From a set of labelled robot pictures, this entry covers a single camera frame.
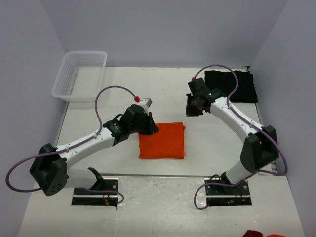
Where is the orange t shirt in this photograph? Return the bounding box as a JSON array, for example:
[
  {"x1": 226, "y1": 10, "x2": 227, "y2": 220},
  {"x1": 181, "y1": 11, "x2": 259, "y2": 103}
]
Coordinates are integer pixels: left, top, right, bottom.
[{"x1": 138, "y1": 122, "x2": 186, "y2": 159}]

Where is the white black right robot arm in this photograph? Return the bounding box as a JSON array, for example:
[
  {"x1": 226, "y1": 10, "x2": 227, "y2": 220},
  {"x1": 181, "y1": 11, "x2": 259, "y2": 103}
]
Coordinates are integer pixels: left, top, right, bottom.
[{"x1": 186, "y1": 78, "x2": 279, "y2": 194}]

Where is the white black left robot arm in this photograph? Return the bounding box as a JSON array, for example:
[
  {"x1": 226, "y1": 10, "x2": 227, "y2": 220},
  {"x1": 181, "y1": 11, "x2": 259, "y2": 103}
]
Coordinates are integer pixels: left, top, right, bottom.
[{"x1": 30, "y1": 98, "x2": 159, "y2": 196}]

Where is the folded black t shirt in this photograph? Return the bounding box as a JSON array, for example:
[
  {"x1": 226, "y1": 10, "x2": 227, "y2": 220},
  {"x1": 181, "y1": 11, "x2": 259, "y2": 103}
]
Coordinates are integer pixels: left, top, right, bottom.
[{"x1": 204, "y1": 71, "x2": 258, "y2": 104}]

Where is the white plastic mesh basket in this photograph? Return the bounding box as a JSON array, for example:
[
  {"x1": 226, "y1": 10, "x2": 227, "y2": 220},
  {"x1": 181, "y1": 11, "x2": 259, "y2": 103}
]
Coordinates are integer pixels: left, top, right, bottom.
[{"x1": 51, "y1": 51, "x2": 107, "y2": 103}]

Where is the dark red cloth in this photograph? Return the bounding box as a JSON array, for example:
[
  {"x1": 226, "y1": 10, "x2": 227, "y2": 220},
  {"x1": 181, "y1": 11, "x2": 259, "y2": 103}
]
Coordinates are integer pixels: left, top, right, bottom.
[{"x1": 242, "y1": 230, "x2": 263, "y2": 237}]

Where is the orange cloth at edge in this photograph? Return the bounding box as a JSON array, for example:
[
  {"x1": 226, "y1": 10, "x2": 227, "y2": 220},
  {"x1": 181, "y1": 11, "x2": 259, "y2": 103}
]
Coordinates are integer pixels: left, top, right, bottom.
[{"x1": 266, "y1": 234, "x2": 286, "y2": 237}]

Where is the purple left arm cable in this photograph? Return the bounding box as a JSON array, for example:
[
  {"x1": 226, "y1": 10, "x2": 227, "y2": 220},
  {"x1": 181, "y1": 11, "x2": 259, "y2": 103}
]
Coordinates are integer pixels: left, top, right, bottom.
[{"x1": 5, "y1": 85, "x2": 140, "y2": 193}]

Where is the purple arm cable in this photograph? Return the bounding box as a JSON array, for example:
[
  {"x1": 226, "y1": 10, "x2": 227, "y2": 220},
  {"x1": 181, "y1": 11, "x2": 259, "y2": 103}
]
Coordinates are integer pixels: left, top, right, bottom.
[
  {"x1": 5, "y1": 85, "x2": 140, "y2": 193},
  {"x1": 191, "y1": 64, "x2": 288, "y2": 176}
]

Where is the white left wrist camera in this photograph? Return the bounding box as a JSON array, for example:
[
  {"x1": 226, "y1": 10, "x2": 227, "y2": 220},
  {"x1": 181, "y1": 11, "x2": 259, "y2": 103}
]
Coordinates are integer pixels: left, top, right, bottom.
[{"x1": 137, "y1": 98, "x2": 152, "y2": 114}]

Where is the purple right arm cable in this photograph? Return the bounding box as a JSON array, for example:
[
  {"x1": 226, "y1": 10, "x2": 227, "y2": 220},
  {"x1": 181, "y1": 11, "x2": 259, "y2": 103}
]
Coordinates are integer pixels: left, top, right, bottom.
[{"x1": 191, "y1": 64, "x2": 288, "y2": 176}]

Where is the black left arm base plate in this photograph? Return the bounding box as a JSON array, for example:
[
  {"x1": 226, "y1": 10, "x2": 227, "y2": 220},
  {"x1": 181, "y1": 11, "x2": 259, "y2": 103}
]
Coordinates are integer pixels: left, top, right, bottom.
[{"x1": 71, "y1": 178, "x2": 120, "y2": 207}]

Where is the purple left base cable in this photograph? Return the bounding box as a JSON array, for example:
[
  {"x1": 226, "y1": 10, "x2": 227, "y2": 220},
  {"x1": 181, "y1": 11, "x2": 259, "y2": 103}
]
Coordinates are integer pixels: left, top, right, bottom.
[{"x1": 76, "y1": 187, "x2": 125, "y2": 205}]

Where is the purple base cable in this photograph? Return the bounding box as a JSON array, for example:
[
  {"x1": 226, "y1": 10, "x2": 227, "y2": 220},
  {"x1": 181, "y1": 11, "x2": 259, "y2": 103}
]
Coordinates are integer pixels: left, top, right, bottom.
[
  {"x1": 76, "y1": 187, "x2": 125, "y2": 205},
  {"x1": 194, "y1": 182, "x2": 235, "y2": 210}
]

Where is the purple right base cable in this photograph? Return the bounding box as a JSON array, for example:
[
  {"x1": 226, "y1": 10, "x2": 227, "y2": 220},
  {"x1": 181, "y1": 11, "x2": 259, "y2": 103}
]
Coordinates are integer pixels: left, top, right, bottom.
[{"x1": 194, "y1": 182, "x2": 235, "y2": 210}]

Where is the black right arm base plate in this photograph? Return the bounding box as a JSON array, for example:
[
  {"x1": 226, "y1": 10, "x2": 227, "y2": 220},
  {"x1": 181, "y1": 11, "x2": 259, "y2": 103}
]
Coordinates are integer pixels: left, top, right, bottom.
[{"x1": 205, "y1": 181, "x2": 252, "y2": 207}]

